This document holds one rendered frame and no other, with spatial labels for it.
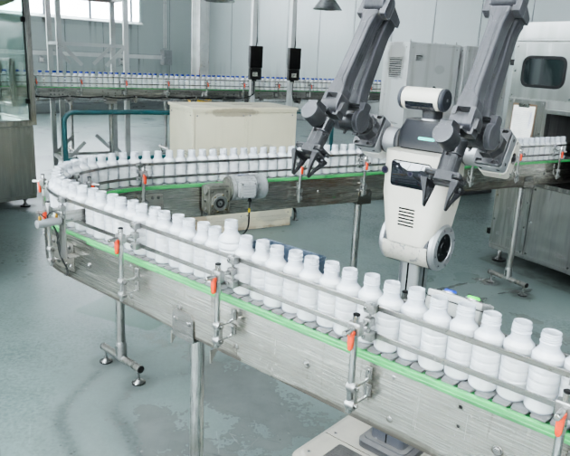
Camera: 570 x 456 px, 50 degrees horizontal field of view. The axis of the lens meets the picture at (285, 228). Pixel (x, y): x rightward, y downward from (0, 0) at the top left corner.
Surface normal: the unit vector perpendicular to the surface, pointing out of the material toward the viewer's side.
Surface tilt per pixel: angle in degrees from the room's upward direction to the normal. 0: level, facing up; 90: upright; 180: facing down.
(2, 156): 90
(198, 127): 90
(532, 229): 87
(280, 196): 90
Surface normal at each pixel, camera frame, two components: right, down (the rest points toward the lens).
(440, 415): -0.66, 0.17
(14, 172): 0.75, 0.21
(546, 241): -0.86, 0.18
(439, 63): 0.50, 0.25
